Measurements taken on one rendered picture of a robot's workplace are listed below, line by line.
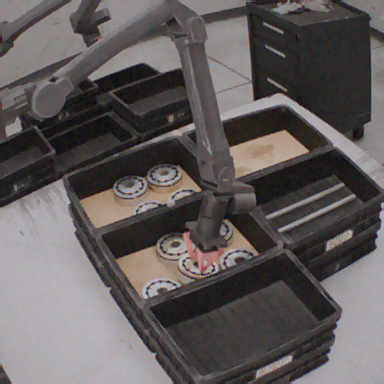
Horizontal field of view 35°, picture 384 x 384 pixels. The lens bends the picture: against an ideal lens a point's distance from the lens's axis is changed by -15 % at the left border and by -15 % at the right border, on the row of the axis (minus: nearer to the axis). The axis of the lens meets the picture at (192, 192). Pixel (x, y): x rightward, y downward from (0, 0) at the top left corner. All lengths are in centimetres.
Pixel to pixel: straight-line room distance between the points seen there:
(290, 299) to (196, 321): 25
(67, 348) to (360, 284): 89
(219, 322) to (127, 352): 28
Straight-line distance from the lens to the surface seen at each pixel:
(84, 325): 185
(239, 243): 186
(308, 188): 205
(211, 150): 156
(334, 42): 333
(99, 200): 206
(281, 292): 172
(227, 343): 160
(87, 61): 140
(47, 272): 204
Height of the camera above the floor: 206
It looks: 37 degrees down
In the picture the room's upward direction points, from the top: 4 degrees counter-clockwise
